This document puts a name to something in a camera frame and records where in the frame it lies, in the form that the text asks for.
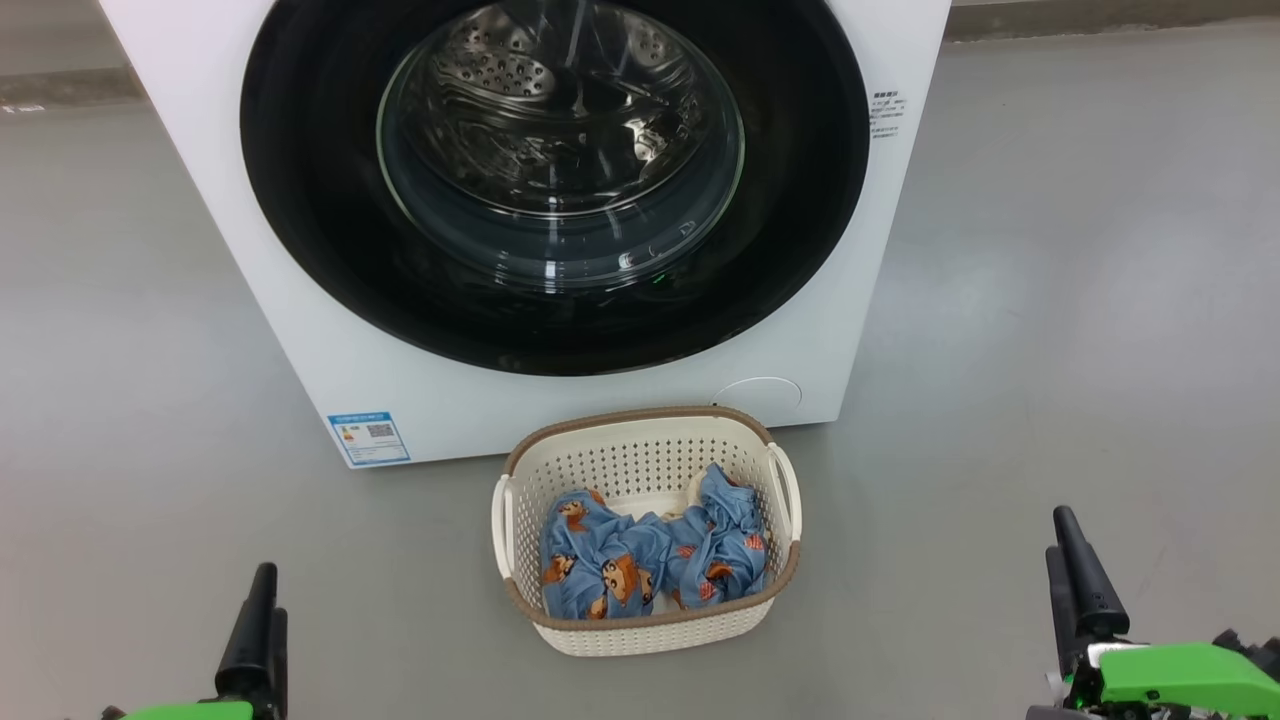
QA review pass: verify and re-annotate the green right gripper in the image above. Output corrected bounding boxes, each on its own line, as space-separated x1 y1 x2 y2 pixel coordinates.
1028 505 1280 720

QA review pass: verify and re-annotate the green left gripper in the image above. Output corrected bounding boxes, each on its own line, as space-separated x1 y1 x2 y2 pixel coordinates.
120 562 290 720

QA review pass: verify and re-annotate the black round glass washer door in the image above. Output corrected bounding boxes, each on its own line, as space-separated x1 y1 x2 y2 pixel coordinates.
238 0 871 378

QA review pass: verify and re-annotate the white front-load washing machine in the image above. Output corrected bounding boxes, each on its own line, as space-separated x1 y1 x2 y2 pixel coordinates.
97 0 953 469

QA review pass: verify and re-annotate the blue energy label sticker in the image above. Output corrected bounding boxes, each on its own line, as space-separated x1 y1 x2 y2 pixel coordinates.
327 411 412 468

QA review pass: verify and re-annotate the round white filter cover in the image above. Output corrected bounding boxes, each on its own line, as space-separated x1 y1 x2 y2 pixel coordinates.
712 376 803 411

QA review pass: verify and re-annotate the cream perforated laundry basket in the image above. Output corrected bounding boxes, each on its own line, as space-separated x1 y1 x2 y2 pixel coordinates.
490 405 803 658

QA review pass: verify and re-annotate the small printed text sticker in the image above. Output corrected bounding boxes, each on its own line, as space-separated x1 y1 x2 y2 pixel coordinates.
868 90 907 139

